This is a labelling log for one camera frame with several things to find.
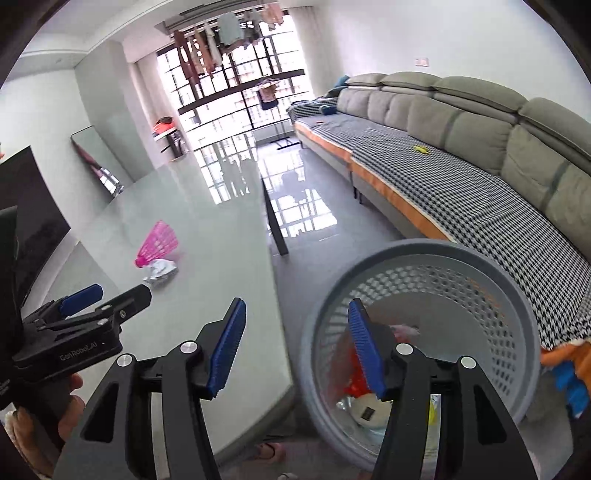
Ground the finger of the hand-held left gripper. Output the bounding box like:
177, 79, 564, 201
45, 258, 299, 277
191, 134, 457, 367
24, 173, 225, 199
39, 284, 153, 332
21, 284, 105, 331

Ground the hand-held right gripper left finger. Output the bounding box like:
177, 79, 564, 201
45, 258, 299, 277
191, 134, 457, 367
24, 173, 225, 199
53, 296, 247, 480

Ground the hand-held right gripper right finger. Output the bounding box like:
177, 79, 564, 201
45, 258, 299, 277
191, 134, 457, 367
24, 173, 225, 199
347, 298, 539, 480

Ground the white wrapper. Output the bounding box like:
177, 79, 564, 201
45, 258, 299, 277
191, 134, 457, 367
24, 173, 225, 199
142, 258, 178, 289

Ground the pink shuttlecock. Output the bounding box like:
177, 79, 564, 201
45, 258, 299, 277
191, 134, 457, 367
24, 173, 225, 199
135, 220, 182, 268

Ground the white and teal packet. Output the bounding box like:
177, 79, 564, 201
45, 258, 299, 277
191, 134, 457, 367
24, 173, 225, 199
337, 394, 393, 431

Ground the grey perforated plastic basket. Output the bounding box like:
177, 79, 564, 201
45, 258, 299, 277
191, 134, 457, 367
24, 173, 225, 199
299, 237, 555, 467

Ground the person's left hand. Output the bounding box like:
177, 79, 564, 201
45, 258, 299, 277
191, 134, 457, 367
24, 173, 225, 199
0, 375, 86, 478

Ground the black television screen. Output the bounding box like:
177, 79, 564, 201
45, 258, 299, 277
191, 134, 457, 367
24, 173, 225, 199
0, 145, 72, 324

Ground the pink slipper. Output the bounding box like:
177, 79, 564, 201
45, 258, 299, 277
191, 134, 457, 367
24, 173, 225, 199
247, 442, 287, 463

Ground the leaning floor mirror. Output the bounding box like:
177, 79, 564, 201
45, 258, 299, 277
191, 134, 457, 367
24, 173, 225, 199
70, 124, 124, 197

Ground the small shelf with orange items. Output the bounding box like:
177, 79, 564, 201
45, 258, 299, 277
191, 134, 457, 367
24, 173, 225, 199
152, 116, 188, 158

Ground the houndstooth sofa cover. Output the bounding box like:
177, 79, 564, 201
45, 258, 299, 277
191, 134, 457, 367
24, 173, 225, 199
288, 99, 416, 163
349, 134, 591, 370

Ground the blue plastic bag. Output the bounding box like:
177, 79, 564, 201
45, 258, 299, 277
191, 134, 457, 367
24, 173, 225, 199
554, 360, 591, 419

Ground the dark window grille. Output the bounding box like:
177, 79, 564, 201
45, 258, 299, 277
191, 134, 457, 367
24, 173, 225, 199
157, 28, 308, 160

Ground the floor clothes stand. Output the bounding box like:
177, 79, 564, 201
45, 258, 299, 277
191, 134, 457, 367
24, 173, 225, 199
256, 79, 296, 151

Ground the row of hanging clothes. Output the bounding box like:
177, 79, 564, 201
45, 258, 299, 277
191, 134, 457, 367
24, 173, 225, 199
173, 2, 284, 86

